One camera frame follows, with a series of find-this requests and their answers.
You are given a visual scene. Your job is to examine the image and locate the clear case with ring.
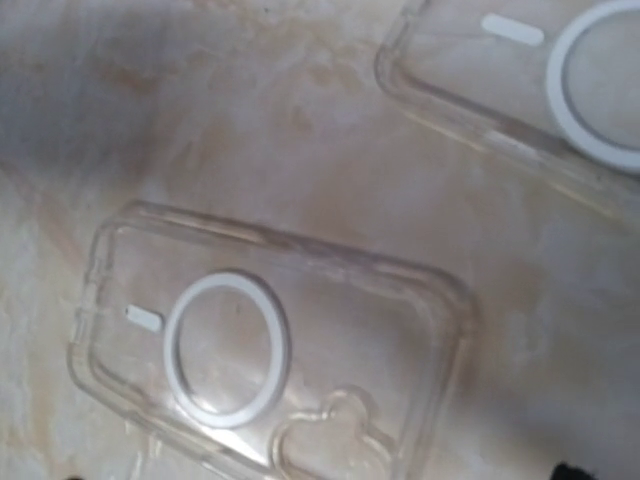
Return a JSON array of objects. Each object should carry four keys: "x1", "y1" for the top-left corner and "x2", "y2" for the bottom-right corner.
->
[{"x1": 67, "y1": 202, "x2": 477, "y2": 479}]

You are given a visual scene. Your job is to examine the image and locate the clear case upper horizontal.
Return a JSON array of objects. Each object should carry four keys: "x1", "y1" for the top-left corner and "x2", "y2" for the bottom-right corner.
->
[{"x1": 374, "y1": 1, "x2": 639, "y2": 224}]

